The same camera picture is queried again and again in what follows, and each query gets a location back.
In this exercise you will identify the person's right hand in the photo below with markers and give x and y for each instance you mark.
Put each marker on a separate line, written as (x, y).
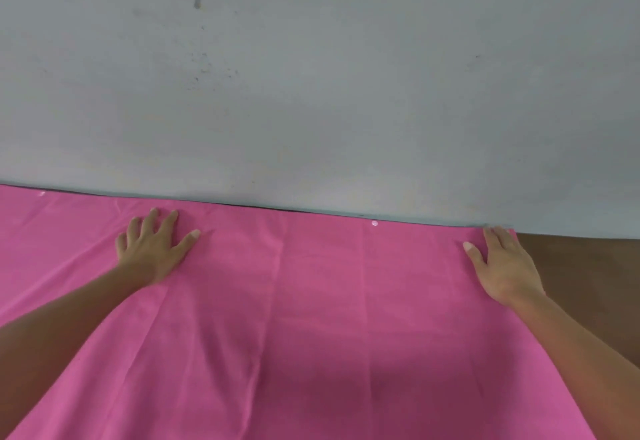
(507, 275)

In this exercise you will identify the person's left hand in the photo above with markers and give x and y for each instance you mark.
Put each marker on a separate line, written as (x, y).
(150, 255)

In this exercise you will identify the person's left thumb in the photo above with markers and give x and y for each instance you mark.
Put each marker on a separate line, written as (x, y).
(187, 244)

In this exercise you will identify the person's left little finger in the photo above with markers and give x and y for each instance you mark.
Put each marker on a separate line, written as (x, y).
(120, 245)

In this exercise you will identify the person's left middle finger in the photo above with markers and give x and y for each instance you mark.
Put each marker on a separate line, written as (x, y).
(151, 221)

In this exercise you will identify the person's right thumb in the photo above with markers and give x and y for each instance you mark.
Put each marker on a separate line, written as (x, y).
(472, 252)

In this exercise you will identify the pink cloth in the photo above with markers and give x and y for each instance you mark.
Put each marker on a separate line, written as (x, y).
(310, 334)

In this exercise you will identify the person's left forearm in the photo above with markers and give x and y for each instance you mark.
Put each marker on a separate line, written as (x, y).
(65, 339)

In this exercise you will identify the person's right forearm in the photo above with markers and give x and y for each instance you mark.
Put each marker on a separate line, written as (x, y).
(585, 364)

